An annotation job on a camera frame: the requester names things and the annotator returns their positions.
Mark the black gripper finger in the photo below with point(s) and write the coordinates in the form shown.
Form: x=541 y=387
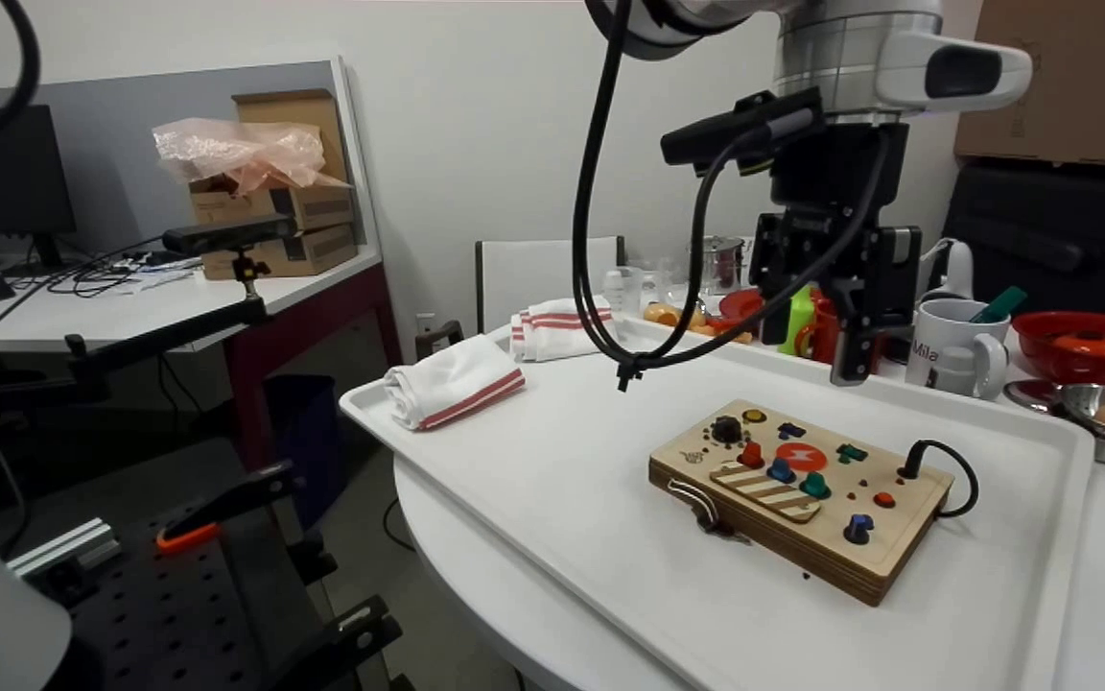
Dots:
x=866 y=332
x=843 y=332

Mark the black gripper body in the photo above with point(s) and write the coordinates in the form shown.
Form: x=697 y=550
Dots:
x=890 y=261

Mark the wooden busy board with buttons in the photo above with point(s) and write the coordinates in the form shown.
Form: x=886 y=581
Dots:
x=834 y=531

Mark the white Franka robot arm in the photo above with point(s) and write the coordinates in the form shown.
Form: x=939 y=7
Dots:
x=862 y=45

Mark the green plastic bottle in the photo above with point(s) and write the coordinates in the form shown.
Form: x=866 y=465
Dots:
x=804 y=319

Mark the white electric kettle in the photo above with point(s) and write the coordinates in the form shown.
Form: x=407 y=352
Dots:
x=951 y=266

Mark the white mug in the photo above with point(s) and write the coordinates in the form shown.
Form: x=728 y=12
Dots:
x=949 y=348

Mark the green utensil in mug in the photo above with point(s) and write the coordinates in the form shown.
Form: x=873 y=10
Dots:
x=1000 y=303

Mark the clear glass measuring cup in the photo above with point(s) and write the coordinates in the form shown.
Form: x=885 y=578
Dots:
x=724 y=261

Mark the orange food pieces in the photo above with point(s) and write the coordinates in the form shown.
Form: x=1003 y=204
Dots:
x=687 y=319

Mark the black cabinet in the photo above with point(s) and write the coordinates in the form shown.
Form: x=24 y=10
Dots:
x=1054 y=245

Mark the large red bowl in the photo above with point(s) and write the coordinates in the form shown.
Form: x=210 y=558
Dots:
x=1092 y=335

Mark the metal bowl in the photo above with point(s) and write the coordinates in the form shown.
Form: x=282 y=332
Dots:
x=1065 y=408

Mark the clear plastic cup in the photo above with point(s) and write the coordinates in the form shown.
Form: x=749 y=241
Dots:
x=632 y=293

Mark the large flat cardboard box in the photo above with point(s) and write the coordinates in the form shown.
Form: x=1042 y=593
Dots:
x=1074 y=91

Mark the crumpled white towel red stripes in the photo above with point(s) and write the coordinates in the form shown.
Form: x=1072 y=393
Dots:
x=554 y=335

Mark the large white plastic tray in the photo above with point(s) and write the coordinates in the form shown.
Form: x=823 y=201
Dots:
x=578 y=472

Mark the white chair back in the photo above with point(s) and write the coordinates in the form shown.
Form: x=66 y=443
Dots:
x=534 y=271

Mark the folded white towel red stripe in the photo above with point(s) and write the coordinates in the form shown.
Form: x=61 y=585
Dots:
x=456 y=383

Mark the wide brown cardboard box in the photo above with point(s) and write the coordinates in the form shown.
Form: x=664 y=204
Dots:
x=316 y=224

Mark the thin brown cardboard box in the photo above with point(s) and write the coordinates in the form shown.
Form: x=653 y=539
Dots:
x=308 y=114

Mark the clear pinkish plastic bag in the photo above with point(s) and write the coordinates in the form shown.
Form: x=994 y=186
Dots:
x=238 y=150

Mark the grey partition panel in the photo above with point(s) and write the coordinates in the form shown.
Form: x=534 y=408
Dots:
x=133 y=154

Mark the perforated black mounting plate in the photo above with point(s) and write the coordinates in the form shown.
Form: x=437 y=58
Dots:
x=155 y=627

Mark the aluminium extrusion bar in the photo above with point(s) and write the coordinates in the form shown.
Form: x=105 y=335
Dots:
x=66 y=543

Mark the black computer monitor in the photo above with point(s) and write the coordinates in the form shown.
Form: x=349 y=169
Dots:
x=2 y=173

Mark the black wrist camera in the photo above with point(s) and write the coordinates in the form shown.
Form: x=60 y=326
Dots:
x=737 y=129

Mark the wall power outlet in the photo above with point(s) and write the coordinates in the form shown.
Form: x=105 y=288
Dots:
x=437 y=335

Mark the black stereo camera bar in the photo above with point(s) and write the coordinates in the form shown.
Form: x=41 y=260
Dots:
x=226 y=236

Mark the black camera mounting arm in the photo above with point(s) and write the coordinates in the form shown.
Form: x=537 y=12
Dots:
x=171 y=335

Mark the white desk with red frame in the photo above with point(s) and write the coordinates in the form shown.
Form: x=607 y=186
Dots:
x=105 y=311

